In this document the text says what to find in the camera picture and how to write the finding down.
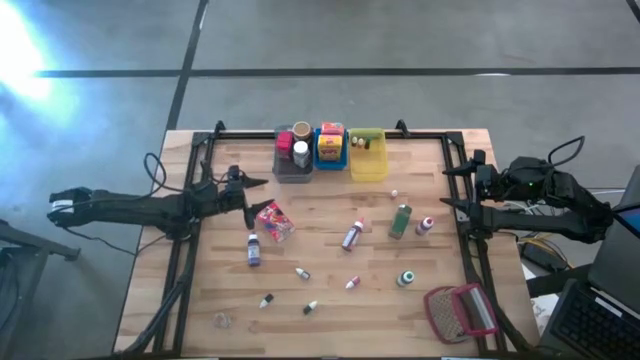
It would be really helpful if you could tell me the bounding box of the yellow cereal box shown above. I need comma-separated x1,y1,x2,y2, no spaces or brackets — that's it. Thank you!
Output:
317,133,345,162

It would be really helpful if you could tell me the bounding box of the black power brick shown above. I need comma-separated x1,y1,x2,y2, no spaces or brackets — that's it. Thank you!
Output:
519,240,566,274

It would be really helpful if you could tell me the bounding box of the black metal stand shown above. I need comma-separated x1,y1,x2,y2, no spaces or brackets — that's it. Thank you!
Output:
0,217,81,351

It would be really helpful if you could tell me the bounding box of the purple bottle with white label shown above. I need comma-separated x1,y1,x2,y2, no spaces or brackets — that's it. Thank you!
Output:
247,231,262,268

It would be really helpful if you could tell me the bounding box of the gold-lidded spice jar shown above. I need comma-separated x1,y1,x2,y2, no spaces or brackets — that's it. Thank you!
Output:
291,120,314,144

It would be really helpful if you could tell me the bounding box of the white paper sheet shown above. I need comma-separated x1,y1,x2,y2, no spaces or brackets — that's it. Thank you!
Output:
529,294,559,326

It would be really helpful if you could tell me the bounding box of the red-lidded patterned container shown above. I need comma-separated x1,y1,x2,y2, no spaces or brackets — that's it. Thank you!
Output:
275,130,295,161

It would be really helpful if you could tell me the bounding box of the grey plastic bin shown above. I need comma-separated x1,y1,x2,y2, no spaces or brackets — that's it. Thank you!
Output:
272,123,315,185

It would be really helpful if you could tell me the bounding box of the green spice bottle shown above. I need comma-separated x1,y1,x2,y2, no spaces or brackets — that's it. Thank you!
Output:
388,202,413,241

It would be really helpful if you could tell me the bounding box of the dark grey laptop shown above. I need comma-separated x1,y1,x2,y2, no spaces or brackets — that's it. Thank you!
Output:
537,164,640,360

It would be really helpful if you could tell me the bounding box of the yellow plastic bin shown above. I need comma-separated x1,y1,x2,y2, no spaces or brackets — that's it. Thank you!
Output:
349,127,390,184

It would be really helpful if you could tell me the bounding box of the red cereal box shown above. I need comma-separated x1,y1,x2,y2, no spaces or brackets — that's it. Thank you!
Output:
255,200,296,244

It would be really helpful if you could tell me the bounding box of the white-lidded spice jar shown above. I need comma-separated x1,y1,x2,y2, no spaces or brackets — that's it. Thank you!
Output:
292,140,312,170

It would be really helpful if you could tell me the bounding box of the blue plastic basket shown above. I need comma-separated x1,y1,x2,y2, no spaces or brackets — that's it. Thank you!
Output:
313,127,350,172

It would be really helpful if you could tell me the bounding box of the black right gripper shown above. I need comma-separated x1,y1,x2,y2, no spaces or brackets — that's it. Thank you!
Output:
439,148,504,221

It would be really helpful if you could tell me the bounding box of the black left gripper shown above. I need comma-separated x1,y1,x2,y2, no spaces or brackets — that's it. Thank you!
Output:
214,165,275,231

